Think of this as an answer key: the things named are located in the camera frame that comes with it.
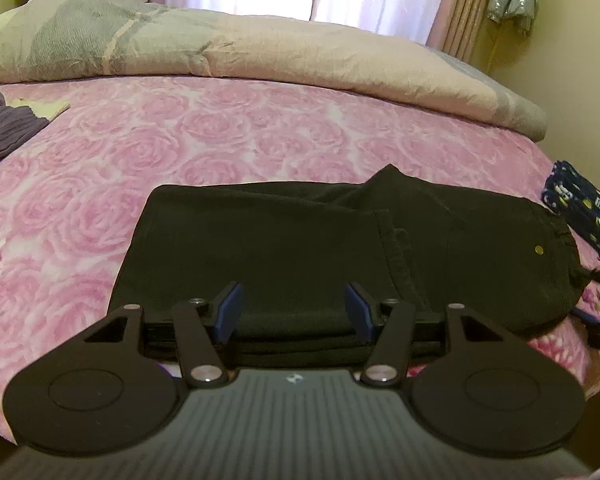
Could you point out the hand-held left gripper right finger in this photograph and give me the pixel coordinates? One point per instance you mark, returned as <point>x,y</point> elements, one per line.
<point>358,316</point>

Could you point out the pink curtain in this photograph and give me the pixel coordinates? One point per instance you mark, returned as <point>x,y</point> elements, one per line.
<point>465,5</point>

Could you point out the pale yellow cloth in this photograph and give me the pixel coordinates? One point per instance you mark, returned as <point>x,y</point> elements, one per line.
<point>50,108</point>

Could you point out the grey and pink duvet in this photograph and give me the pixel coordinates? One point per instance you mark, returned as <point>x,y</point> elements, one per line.
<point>280,55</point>

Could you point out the pink floral blanket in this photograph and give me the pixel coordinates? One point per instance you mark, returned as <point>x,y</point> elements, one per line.
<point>180,130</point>

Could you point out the black pants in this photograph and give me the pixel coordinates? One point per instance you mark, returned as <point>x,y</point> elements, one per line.
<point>280,240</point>

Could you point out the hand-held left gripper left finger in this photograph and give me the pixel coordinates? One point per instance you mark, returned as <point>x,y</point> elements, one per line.
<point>228,315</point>

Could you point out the purple garment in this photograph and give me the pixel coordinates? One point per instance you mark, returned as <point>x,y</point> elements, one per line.
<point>5,125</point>

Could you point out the navy printed garment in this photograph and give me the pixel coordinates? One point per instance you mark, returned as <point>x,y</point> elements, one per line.
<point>585,210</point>

